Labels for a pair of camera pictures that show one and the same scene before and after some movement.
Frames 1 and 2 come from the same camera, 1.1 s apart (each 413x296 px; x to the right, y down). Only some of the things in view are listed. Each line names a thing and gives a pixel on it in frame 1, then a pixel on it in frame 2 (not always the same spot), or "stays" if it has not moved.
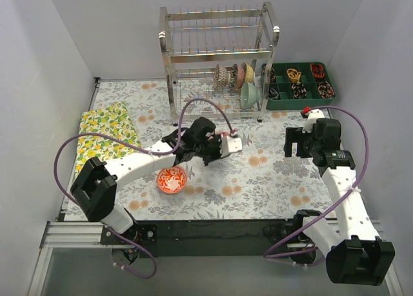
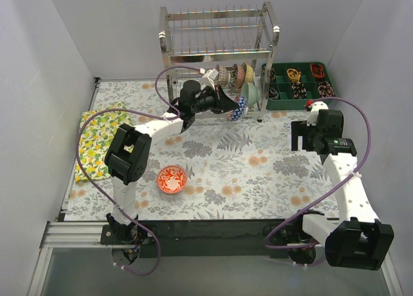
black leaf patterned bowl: [233, 76] stays
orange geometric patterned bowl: [225, 133] to [237, 113]
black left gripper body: [212, 148] to [218, 99]
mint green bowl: [250, 95] stays
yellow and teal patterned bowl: [250, 74] stays
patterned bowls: [221, 78] stays
